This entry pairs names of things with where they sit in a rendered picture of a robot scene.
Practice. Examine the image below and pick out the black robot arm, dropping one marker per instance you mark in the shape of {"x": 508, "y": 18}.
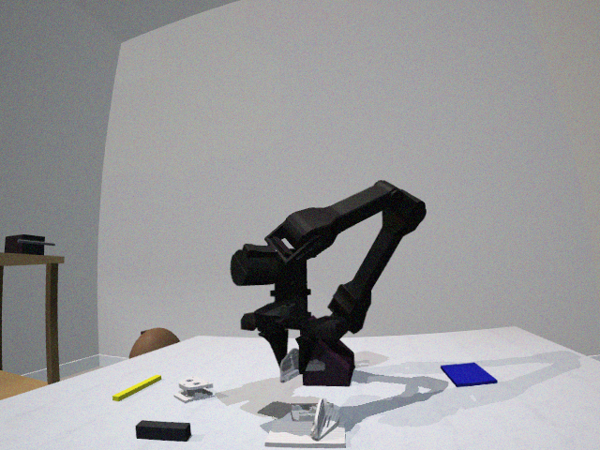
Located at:
{"x": 310, "y": 232}

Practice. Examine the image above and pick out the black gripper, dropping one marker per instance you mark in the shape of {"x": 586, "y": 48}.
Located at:
{"x": 312, "y": 330}

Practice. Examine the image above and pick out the yellow long bar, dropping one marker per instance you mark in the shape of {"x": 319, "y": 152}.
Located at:
{"x": 136, "y": 388}

